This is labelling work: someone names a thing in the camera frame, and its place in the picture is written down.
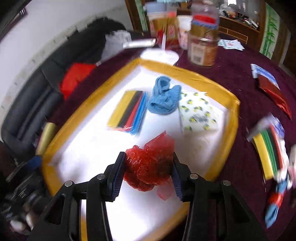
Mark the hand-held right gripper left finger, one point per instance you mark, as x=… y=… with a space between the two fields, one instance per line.
x=117 y=177

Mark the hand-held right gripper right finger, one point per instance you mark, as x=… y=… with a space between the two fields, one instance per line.
x=177 y=179

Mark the red plastic bag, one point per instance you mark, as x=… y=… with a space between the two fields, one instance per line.
x=148 y=166

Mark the white tray yellow rim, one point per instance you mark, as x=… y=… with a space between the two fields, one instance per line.
x=97 y=148

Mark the blue red sock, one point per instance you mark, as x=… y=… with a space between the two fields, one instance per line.
x=276 y=204

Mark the yellow black red blue pack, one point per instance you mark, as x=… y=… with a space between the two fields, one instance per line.
x=124 y=109

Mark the blue knitted cloth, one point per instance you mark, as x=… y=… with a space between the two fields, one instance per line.
x=159 y=102

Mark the gold roll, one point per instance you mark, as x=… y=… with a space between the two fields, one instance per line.
x=47 y=136

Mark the red gift bag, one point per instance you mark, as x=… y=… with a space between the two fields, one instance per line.
x=75 y=78

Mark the black sofa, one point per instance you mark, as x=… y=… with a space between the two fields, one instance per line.
x=34 y=92

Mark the white round lid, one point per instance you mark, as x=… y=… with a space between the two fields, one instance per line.
x=159 y=57

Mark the clear jar brown contents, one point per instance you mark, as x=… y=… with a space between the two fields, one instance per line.
x=201 y=53

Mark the red foil packet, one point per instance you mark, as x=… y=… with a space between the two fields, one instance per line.
x=272 y=92

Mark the white plastic bag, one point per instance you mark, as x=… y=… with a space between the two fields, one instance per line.
x=113 y=46

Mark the blue striped packet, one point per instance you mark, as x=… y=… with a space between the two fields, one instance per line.
x=263 y=71

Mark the white printed packets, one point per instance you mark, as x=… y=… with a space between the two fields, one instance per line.
x=231 y=44

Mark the white printed cup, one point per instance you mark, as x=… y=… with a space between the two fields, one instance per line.
x=183 y=32

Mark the clear jar red white label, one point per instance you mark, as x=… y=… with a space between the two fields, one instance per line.
x=161 y=26

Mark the gold label jar red lid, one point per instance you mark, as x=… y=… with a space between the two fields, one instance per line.
x=204 y=25

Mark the wooden cabinet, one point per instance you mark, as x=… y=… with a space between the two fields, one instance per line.
x=233 y=30

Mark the bamboo painted panel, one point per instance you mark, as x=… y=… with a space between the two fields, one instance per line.
x=269 y=32
x=142 y=14

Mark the pale blue lidded container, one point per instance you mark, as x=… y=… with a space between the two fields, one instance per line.
x=156 y=7

